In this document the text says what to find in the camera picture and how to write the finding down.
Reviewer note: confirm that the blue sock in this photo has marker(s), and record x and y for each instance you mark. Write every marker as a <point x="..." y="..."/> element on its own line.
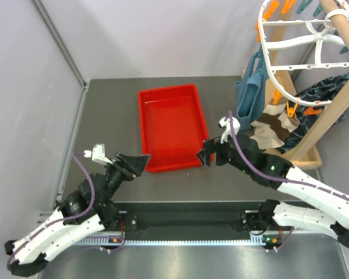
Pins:
<point x="250" y="91"/>

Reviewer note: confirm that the dark patterned sock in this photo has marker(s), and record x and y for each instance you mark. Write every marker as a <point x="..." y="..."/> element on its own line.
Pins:
<point x="324" y="90"/>

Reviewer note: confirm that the wooden rack stand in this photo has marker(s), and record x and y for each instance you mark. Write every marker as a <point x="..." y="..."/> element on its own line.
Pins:
<point x="328" y="117"/>

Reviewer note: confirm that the aluminium rail front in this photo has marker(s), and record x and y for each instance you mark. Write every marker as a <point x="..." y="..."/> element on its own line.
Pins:
<point x="174" y="236"/>

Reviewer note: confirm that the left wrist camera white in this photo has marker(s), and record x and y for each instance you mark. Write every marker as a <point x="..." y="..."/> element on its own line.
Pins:
<point x="97" y="155"/>

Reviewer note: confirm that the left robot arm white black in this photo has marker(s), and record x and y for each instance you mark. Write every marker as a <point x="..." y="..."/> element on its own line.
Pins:
<point x="86" y="211"/>

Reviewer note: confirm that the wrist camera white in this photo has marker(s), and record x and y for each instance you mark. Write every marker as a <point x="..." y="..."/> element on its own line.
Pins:
<point x="228" y="125"/>
<point x="97" y="155"/>

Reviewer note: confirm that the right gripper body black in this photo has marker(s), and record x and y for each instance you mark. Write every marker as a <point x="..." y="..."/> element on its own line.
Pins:
<point x="225" y="156"/>

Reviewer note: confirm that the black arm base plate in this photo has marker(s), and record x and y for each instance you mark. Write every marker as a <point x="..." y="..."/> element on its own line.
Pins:
<point x="236" y="220"/>

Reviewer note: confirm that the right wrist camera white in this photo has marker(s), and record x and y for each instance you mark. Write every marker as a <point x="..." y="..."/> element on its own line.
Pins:
<point x="228" y="125"/>

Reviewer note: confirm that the red plastic tray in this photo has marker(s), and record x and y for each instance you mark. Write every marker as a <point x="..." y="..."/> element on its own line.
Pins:
<point x="172" y="126"/>

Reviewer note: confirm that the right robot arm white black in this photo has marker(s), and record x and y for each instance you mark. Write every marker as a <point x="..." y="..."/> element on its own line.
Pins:
<point x="329" y="208"/>

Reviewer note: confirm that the teal clothes peg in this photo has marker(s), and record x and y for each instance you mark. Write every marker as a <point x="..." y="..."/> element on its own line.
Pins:
<point x="305" y="3"/>

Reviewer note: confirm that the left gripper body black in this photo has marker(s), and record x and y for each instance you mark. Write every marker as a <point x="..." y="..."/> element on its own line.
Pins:
<point x="128" y="172"/>

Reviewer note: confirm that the pink brown patterned sock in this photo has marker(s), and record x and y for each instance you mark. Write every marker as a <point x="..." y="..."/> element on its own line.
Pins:
<point x="288" y="123"/>

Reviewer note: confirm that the white clip hanger frame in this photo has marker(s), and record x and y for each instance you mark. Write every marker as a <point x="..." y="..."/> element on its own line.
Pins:
<point x="334" y="29"/>

